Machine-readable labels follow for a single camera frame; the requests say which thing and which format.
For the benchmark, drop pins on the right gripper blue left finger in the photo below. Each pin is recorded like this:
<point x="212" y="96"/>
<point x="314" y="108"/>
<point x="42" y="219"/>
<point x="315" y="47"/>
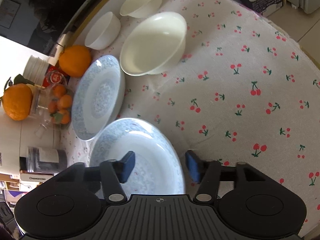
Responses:
<point x="113" y="174"/>

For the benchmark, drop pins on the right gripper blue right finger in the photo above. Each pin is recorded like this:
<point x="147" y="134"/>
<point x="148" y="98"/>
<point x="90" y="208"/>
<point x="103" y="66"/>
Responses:
<point x="204" y="173"/>

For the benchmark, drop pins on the blue patterned plate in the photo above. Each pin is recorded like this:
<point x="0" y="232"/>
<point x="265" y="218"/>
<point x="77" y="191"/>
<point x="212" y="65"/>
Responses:
<point x="98" y="97"/>
<point x="157" y="169"/>

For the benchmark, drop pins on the white speckled bowl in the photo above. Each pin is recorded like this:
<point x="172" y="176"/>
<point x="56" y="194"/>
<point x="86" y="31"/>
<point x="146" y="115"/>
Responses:
<point x="103" y="32"/>

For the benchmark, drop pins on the dark label bottle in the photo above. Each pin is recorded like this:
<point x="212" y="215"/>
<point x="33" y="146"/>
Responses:
<point x="43" y="160"/>

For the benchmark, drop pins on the cherry print tablecloth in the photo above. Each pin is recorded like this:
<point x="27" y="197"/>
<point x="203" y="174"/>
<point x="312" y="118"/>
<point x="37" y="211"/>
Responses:
<point x="243" y="91"/>

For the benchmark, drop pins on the glass jar of kumquats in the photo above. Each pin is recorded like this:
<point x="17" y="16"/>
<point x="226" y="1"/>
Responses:
<point x="52" y="106"/>

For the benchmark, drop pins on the red tin can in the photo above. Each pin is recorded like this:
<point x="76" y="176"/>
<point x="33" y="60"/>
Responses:
<point x="53" y="77"/>

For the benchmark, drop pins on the orange on table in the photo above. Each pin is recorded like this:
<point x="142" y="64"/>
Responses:
<point x="75" y="60"/>

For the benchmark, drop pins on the orange on jar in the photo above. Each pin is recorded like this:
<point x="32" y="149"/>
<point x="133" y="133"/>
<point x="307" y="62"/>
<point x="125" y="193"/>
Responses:
<point x="16" y="101"/>

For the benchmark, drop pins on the large cream bowl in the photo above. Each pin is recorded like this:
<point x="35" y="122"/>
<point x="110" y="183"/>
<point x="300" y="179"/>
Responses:
<point x="154" y="46"/>

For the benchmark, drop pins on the small cream bowl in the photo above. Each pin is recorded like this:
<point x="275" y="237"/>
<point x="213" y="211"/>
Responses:
<point x="140" y="8"/>

